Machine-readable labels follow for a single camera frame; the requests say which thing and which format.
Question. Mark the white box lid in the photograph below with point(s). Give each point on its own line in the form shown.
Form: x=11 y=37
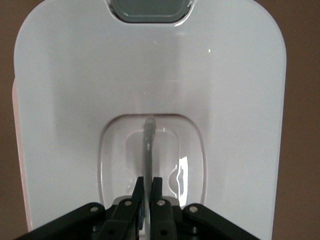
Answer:
x=100 y=75

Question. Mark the pink plastic box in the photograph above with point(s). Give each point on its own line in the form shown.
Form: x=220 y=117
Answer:
x=15 y=125

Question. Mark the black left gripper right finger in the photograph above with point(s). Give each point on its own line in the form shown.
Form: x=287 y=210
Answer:
x=165 y=220

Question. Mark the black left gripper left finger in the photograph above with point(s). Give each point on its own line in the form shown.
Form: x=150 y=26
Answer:
x=120 y=220

